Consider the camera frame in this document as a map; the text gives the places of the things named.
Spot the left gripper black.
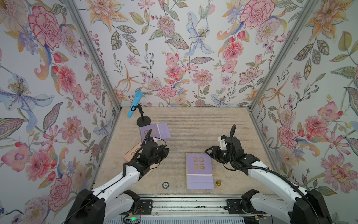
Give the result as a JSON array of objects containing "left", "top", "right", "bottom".
[{"left": 148, "top": 145, "right": 171, "bottom": 166}]

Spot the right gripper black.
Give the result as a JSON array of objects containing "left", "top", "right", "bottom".
[{"left": 204, "top": 145, "right": 235, "bottom": 164}]

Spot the pink calendar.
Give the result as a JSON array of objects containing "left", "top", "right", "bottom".
[{"left": 123, "top": 142, "right": 153, "bottom": 180}]

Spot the purple calendar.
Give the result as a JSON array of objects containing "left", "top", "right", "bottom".
[
  {"left": 186, "top": 153, "right": 214, "bottom": 190},
  {"left": 139, "top": 123, "right": 171, "bottom": 141}
]

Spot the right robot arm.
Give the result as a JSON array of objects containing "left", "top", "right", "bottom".
[{"left": 205, "top": 135, "right": 333, "bottom": 224}]

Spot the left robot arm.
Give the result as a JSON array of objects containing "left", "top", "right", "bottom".
[{"left": 63, "top": 140, "right": 170, "bottom": 224}]

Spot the black microphone stand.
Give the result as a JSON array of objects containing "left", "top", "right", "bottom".
[{"left": 136, "top": 104, "right": 151, "bottom": 127}]

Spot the small brass knob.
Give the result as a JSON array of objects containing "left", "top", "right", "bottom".
[{"left": 215, "top": 180, "right": 222, "bottom": 187}]

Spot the blue microphone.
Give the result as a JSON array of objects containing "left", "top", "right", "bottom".
[{"left": 127, "top": 91, "right": 143, "bottom": 118}]

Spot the left corner aluminium profile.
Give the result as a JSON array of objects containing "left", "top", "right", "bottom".
[{"left": 64, "top": 0, "right": 122, "bottom": 112}]

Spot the corner aluminium profile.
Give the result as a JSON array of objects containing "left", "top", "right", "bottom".
[
  {"left": 64, "top": 0, "right": 122, "bottom": 112},
  {"left": 248, "top": 0, "right": 319, "bottom": 110}
]

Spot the right corner aluminium profile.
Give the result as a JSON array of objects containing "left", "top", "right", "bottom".
[{"left": 248, "top": 0, "right": 319, "bottom": 110}]

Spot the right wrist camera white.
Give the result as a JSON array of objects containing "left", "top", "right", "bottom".
[{"left": 218, "top": 135, "right": 227, "bottom": 150}]

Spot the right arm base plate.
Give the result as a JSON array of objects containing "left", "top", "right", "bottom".
[{"left": 224, "top": 199, "right": 264, "bottom": 215}]

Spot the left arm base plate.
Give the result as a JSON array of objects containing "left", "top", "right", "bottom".
[{"left": 113, "top": 199, "right": 153, "bottom": 216}]

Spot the aluminium rail frame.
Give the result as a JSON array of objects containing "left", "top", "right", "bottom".
[{"left": 105, "top": 196, "right": 286, "bottom": 224}]

